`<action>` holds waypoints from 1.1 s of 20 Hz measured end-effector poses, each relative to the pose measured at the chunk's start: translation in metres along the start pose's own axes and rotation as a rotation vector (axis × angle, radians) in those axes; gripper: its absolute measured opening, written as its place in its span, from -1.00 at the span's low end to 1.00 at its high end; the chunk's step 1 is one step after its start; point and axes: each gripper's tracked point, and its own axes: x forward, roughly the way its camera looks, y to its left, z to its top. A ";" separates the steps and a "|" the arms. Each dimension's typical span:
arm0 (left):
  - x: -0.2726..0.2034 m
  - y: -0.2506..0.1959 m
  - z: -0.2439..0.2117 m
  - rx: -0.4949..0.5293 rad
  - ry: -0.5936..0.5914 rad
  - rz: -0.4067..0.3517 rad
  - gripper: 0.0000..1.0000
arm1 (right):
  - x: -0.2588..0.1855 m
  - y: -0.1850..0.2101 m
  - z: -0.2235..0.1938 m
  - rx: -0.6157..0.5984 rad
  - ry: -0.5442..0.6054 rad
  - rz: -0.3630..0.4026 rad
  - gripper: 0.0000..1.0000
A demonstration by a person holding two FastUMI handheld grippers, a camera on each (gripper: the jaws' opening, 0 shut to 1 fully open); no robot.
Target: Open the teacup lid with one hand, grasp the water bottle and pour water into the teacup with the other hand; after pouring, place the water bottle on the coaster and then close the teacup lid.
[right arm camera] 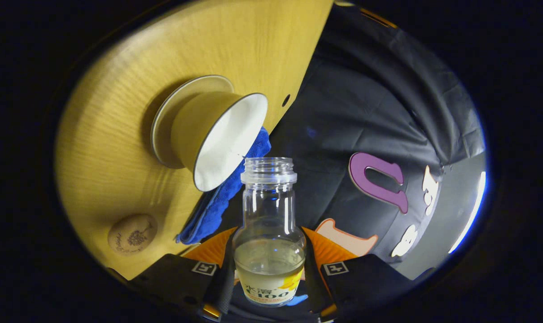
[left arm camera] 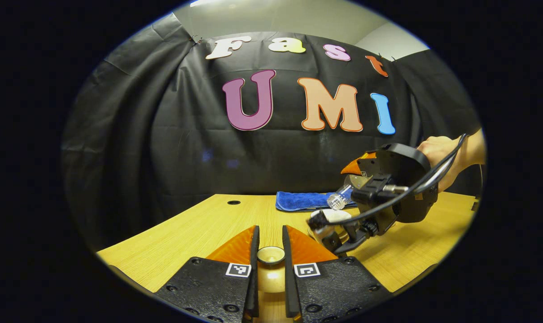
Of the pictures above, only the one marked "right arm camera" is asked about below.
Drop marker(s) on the clear plastic water bottle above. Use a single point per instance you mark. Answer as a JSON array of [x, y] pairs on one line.
[[269, 264]]

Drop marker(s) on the cream ceramic teacup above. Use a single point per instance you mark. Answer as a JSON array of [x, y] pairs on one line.
[[199, 125]]

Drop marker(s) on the cream ceramic saucer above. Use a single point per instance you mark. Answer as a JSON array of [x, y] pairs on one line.
[[164, 116]]

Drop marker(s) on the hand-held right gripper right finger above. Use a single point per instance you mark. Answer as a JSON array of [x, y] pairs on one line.
[[314, 287]]

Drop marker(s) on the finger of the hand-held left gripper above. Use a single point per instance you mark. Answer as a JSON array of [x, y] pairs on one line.
[[381, 19]]

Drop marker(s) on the black backdrop cloth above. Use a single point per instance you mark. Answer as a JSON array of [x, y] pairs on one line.
[[365, 112]]

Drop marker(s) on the round cork coaster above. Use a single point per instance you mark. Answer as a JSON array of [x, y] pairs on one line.
[[132, 235]]

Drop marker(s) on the blue folded towel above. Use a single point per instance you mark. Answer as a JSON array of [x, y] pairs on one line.
[[213, 211]]

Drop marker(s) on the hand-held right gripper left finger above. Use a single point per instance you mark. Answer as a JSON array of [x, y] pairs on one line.
[[224, 287]]

